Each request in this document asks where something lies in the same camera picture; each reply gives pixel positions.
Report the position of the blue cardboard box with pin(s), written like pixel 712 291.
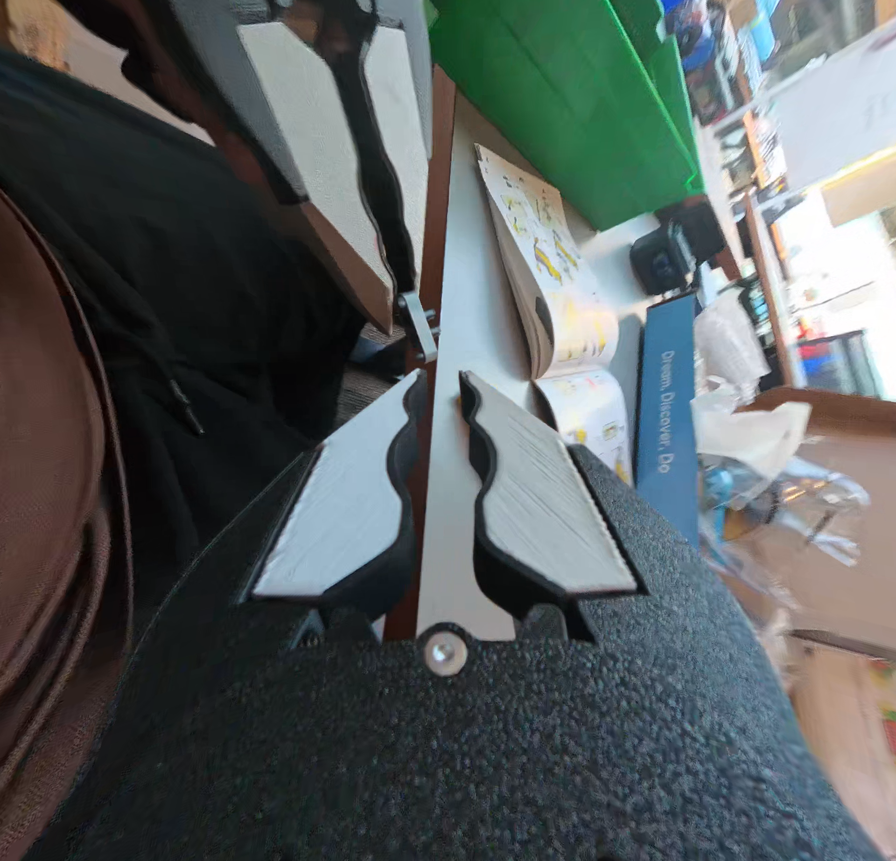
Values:
pixel 668 413

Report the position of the clear plastic bags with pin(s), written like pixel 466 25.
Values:
pixel 770 469

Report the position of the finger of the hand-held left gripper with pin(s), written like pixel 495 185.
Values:
pixel 301 105
pixel 402 119

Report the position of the green plastic bin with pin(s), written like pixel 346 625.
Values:
pixel 560 84

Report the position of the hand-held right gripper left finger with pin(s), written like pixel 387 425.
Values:
pixel 336 518

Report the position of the open instruction booklet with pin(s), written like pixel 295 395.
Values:
pixel 560 301

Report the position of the open brown cardboard box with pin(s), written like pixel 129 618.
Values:
pixel 840 595

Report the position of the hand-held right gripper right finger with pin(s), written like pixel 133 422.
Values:
pixel 553 518

